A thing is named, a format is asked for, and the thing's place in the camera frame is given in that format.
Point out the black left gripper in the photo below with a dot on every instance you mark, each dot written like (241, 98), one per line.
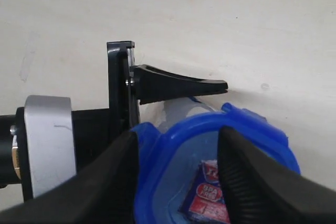
(95, 129)

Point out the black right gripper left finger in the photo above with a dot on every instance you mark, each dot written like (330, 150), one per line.
(103, 192)

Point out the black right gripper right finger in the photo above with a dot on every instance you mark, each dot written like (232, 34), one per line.
(257, 189)

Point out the blue plastic snap lid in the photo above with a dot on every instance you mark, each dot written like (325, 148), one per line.
(178, 180)

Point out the clear plastic tall container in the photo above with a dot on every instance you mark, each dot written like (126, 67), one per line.
(170, 112)

